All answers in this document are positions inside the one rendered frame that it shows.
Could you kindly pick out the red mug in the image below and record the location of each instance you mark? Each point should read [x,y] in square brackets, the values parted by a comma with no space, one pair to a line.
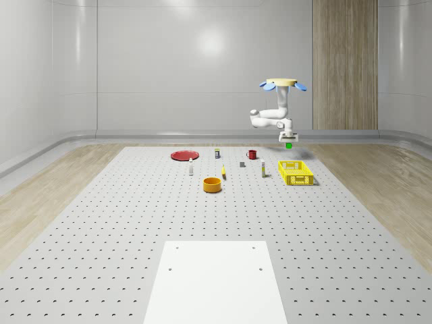
[252,155]

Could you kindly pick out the banana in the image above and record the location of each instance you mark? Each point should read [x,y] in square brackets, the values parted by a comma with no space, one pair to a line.
[223,172]

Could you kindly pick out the yellow basket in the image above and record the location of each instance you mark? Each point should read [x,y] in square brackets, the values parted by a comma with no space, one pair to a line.
[287,178]

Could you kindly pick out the white board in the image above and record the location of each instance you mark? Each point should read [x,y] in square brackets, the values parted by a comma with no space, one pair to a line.
[216,287]

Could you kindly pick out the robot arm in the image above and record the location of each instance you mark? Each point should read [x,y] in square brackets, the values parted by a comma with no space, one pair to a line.
[283,101]

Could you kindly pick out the white bottle yellow label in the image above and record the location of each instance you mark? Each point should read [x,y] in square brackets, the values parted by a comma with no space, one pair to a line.
[263,168]

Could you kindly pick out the yellow bowl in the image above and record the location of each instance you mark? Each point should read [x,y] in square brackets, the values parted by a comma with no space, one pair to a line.
[212,186]

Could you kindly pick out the flat-sided can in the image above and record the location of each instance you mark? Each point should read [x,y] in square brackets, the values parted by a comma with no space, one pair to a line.
[217,154]

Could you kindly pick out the small white bottle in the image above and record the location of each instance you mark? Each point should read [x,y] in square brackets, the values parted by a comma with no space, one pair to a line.
[191,167]

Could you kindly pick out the drone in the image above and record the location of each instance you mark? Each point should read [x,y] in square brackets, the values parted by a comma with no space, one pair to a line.
[281,82]

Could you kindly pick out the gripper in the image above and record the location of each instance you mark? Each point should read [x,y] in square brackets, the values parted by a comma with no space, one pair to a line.
[288,136]

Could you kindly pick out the red plate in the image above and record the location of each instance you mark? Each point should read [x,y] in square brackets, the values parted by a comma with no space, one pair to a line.
[185,155]

